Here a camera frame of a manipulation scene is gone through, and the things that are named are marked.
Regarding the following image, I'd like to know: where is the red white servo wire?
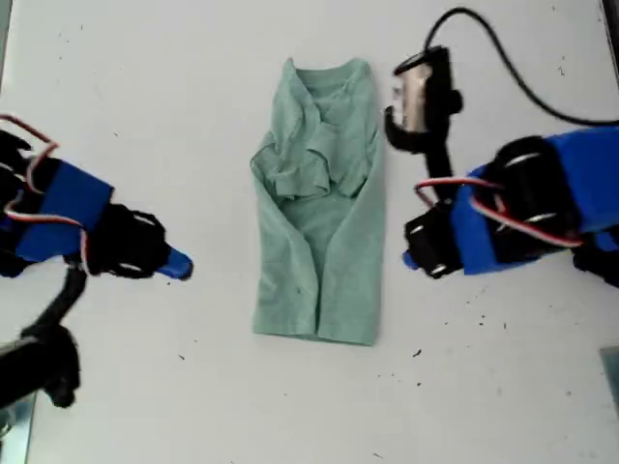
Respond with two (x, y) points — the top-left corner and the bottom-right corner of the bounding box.
(414, 177), (584, 248)
(0, 114), (94, 275)

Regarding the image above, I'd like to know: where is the black camera cable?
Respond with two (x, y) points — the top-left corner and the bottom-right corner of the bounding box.
(424, 7), (619, 126)

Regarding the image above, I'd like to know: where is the camera box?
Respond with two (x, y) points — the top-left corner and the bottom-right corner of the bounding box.
(391, 45), (463, 136)
(0, 333), (81, 408)

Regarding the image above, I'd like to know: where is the green t shirt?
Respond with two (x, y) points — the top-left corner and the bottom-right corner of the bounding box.
(249, 56), (388, 347)

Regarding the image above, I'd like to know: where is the black camera stalk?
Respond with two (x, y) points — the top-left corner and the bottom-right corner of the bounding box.
(384, 105), (456, 204)
(21, 267), (89, 339)

